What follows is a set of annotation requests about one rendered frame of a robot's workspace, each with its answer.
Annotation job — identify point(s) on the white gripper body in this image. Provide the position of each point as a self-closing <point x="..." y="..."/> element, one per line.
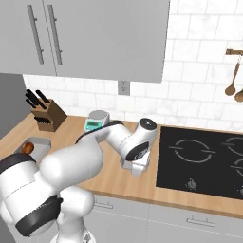
<point x="139" y="169"/>

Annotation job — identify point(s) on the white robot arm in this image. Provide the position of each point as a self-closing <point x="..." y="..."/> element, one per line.
<point x="72" y="161"/>

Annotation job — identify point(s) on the grey meat container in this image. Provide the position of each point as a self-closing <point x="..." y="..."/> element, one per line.
<point x="39" y="146"/>

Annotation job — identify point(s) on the black hob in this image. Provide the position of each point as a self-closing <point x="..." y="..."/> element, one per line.
<point x="202" y="164"/>

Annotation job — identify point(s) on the grey kitchen scale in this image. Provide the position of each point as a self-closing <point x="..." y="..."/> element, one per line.
<point x="96" y="121"/>

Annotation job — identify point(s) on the wide grey drawer front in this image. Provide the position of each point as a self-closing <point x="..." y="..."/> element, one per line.
<point x="196" y="221"/>

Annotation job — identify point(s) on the wooden knife block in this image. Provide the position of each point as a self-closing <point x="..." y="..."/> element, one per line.
<point x="50" y="115"/>

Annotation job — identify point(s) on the wooden spoon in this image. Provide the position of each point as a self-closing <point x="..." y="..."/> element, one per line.
<point x="231" y="89"/>

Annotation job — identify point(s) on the wooden hanging utensil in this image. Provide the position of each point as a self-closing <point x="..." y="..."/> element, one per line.
<point x="239" y="95"/>

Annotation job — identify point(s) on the grey fridge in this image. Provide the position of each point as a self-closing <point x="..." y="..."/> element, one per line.
<point x="11" y="104"/>

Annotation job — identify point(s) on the grey wall outlet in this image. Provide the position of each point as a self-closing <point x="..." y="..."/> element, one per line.
<point x="123" y="87"/>

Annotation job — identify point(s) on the wide grey wall cupboard door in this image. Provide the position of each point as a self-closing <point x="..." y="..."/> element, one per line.
<point x="110" y="38"/>

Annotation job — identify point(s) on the wooden wall rail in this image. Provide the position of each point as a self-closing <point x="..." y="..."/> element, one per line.
<point x="234" y="52"/>

